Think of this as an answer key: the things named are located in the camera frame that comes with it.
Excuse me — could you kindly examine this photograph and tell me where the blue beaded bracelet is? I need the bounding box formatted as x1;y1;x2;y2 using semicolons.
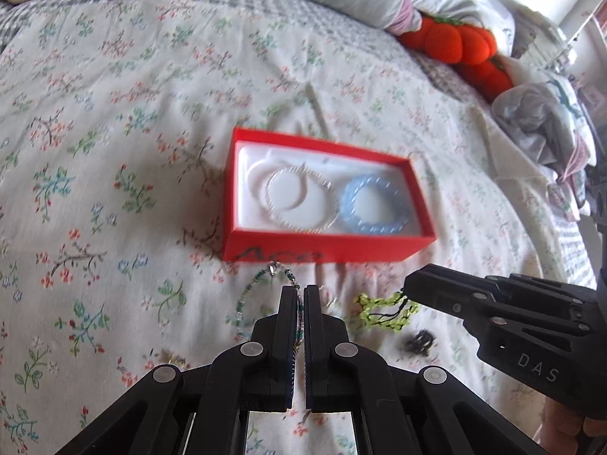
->
337;174;410;236

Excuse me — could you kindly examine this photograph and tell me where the floral bed sheet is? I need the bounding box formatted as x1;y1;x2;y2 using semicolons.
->
0;0;599;455

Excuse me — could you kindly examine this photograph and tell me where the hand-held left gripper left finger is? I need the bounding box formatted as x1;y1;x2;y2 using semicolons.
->
53;286;300;455

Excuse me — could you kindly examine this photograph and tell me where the orange pumpkin plush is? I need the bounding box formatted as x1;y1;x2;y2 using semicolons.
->
397;13;515;103

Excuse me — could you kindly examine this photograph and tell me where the clear beaded bracelet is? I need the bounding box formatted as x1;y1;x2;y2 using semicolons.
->
264;165;341;235

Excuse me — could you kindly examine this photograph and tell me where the thin gold chain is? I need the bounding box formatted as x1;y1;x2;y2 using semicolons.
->
159;350;190;369

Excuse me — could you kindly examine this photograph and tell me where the pile of grey clothes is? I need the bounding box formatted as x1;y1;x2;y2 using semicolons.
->
491;73;599;221

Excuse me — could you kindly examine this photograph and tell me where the small dark bead ring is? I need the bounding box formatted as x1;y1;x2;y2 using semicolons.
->
406;330;434;355

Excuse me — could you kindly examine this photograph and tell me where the person's right hand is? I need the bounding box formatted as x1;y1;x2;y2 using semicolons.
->
542;395;607;455

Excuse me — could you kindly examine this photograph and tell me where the metal drying rack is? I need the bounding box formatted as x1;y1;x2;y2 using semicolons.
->
524;0;607;86

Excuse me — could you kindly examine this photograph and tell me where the yellow-green beaded bracelet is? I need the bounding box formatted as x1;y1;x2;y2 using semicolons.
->
355;292;421;331

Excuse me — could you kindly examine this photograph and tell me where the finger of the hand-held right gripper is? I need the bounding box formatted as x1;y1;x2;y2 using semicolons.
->
402;277;591;337
410;264;596;305

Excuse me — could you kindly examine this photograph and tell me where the red jewelry box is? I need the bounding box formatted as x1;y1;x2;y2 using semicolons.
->
221;126;437;264

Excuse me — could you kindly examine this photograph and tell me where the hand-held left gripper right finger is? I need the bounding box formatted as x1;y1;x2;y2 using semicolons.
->
302;285;551;455

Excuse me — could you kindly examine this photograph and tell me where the teal beaded bracelet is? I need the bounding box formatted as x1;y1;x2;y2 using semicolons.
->
233;264;304;355

